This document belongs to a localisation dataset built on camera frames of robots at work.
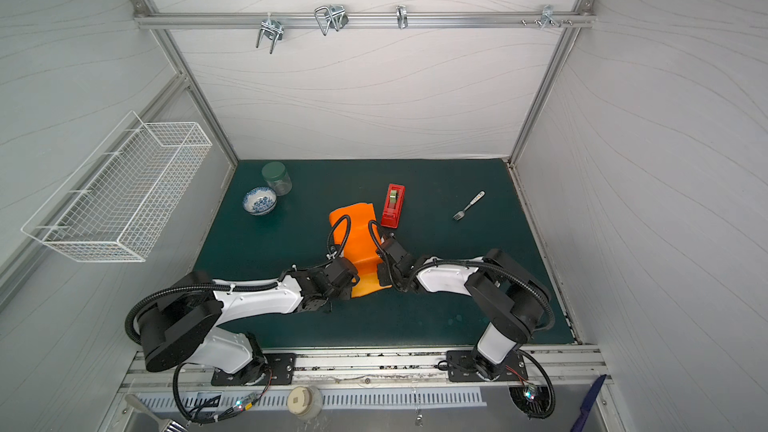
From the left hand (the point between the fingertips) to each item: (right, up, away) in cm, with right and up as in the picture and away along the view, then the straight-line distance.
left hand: (351, 278), depth 89 cm
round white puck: (-6, -17, -28) cm, 33 cm away
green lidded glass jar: (-28, +32, +14) cm, 45 cm away
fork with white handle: (+37, +18, +16) cm, 44 cm away
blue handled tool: (+59, -24, -19) cm, 67 cm away
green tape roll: (+13, +25, +13) cm, 30 cm away
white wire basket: (-52, +24, -20) cm, 61 cm away
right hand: (+11, +4, +3) cm, 12 cm away
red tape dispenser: (+13, +21, +11) cm, 27 cm away
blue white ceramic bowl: (-36, +23, +18) cm, 46 cm away
